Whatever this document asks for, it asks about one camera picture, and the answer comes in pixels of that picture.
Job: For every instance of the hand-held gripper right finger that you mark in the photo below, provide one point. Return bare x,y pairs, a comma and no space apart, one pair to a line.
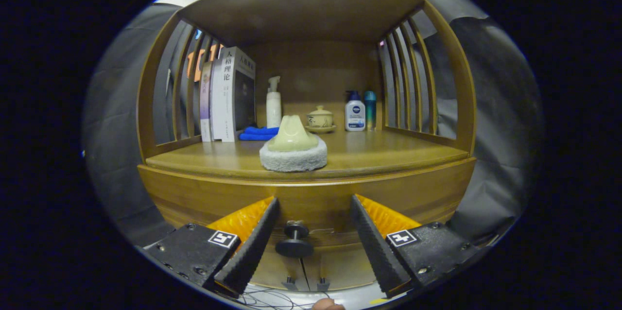
379,251

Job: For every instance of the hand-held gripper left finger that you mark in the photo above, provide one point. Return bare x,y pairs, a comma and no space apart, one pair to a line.
252,251

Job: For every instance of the black drawer knob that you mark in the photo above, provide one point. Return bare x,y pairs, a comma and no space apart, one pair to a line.
294,248

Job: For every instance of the wooden drawer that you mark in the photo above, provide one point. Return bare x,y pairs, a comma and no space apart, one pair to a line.
320,205

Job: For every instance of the wooden cabinet door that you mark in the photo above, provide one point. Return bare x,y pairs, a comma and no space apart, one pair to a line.
277,271
340,266

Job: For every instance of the wooden countertop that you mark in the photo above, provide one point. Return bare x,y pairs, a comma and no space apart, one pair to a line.
388,152

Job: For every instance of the wooden cabinet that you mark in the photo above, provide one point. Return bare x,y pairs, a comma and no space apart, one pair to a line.
316,72

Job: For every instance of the blue cloth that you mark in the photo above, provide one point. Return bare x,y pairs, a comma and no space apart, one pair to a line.
255,133

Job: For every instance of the white lotion bottle blue cap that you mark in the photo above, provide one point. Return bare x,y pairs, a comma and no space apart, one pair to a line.
355,115

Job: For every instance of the teal bottle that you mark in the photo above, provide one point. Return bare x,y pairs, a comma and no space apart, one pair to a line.
370,111

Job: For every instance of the white pump bottle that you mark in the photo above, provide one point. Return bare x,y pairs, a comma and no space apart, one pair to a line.
273,111

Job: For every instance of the beige lidded ceramic cup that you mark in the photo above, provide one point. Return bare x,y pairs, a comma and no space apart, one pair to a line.
320,119

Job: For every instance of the thick white book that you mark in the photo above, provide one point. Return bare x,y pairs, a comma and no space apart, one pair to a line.
223,106

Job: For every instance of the thin purple white book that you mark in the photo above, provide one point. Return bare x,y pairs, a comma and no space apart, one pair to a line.
206,106

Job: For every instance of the black backdrop cloth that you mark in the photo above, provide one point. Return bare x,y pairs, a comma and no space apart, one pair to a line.
116,120

